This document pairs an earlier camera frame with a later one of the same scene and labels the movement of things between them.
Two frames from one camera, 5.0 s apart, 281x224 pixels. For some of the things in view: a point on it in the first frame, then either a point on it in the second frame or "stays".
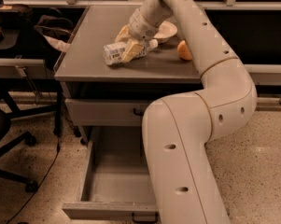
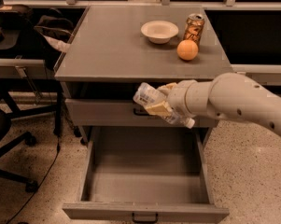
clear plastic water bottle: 115,52 to 147,94
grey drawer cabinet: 118,94 stays
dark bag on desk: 12,17 stays
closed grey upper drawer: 105,112 stays
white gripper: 142,27 to 176,99
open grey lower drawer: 116,180 stays
